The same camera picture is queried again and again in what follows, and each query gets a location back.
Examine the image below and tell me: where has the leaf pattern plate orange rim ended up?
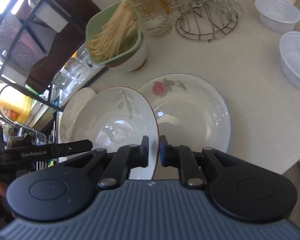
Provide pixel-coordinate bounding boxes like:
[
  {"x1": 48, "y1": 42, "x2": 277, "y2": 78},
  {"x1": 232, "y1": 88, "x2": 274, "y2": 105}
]
[{"x1": 69, "y1": 86, "x2": 159, "y2": 180}]

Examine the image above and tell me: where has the translucent plastic bowl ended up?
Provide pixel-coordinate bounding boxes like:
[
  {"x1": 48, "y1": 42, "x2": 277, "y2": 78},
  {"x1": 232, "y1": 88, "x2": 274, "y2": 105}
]
[
  {"x1": 279, "y1": 31, "x2": 300, "y2": 90},
  {"x1": 255, "y1": 0, "x2": 300, "y2": 34}
]

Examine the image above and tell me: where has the chrome sink faucet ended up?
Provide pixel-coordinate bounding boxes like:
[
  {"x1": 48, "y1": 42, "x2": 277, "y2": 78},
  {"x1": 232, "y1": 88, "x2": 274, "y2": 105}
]
[{"x1": 0, "y1": 115, "x2": 36, "y2": 140}]

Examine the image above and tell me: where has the rose pattern white plate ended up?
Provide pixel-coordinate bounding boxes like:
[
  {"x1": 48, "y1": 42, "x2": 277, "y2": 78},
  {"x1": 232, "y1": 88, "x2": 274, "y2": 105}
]
[{"x1": 138, "y1": 73, "x2": 231, "y2": 152}]

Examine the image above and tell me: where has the yellow detergent bottle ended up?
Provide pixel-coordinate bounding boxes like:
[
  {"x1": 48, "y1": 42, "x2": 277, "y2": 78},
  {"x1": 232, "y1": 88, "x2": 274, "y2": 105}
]
[{"x1": 0, "y1": 83, "x2": 32, "y2": 124}]

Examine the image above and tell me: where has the small white plate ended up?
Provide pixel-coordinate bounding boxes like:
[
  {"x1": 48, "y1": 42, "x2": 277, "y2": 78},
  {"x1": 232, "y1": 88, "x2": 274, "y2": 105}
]
[{"x1": 58, "y1": 87, "x2": 96, "y2": 143}]

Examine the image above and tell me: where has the white bowl red base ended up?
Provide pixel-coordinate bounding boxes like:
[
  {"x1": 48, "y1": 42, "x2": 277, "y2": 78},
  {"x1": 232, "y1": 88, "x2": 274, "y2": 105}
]
[{"x1": 111, "y1": 40, "x2": 148, "y2": 73}]

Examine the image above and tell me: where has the green colander with noodles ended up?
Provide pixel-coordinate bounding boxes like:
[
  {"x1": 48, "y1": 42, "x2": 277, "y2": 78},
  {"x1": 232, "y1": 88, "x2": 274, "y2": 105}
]
[{"x1": 85, "y1": 0, "x2": 142, "y2": 65}]

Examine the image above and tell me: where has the black dish rack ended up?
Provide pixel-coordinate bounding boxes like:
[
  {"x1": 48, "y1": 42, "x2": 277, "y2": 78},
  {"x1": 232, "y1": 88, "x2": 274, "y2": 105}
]
[{"x1": 0, "y1": 0, "x2": 108, "y2": 112}]

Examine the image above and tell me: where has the dark wooden cutting board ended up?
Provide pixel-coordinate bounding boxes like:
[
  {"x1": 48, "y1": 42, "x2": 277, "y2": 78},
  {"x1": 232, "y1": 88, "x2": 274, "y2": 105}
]
[{"x1": 26, "y1": 0, "x2": 100, "y2": 94}]

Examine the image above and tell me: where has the red lid plastic jar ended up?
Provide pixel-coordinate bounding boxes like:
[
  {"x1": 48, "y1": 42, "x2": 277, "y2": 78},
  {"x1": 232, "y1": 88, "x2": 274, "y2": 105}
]
[{"x1": 130, "y1": 0, "x2": 168, "y2": 31}]

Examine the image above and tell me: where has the wire glass drying rack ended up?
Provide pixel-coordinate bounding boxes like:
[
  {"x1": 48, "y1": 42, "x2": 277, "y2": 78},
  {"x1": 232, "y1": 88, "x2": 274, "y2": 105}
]
[{"x1": 168, "y1": 0, "x2": 244, "y2": 42}]

